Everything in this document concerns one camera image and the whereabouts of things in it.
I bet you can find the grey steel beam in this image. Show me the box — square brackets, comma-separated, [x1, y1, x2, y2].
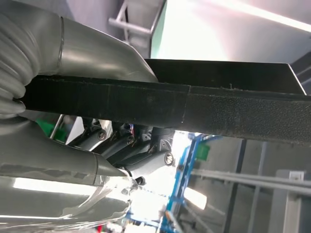
[191, 168, 311, 198]

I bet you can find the long ceiling light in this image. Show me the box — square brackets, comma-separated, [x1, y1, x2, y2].
[183, 187, 208, 210]

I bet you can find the blue metal shelf rack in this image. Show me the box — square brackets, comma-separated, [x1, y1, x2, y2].
[156, 133, 223, 233]

